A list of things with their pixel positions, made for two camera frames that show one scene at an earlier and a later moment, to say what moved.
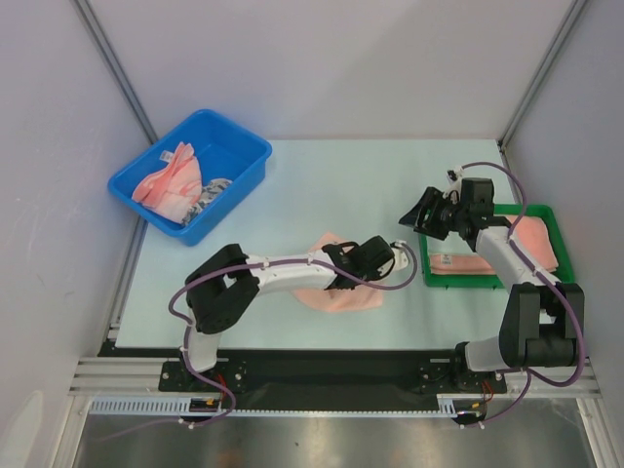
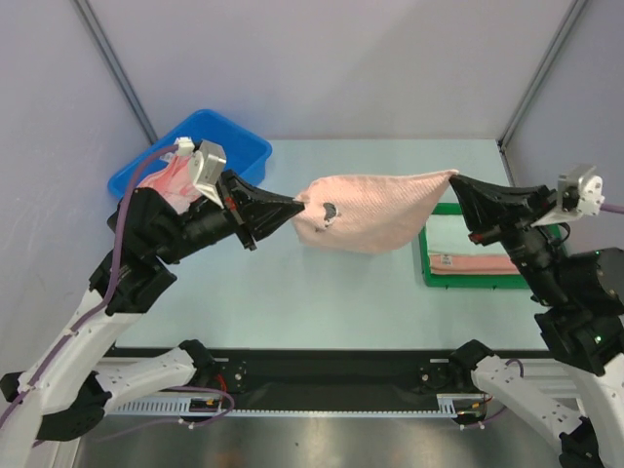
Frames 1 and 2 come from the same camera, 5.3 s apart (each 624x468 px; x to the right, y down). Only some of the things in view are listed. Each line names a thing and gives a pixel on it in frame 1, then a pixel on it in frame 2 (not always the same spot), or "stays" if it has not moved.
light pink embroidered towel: (332, 300) → (362, 213)
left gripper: (376, 273) → (253, 210)
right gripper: (436, 214) → (507, 226)
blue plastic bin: (222, 149) stays
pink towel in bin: (175, 191) stays
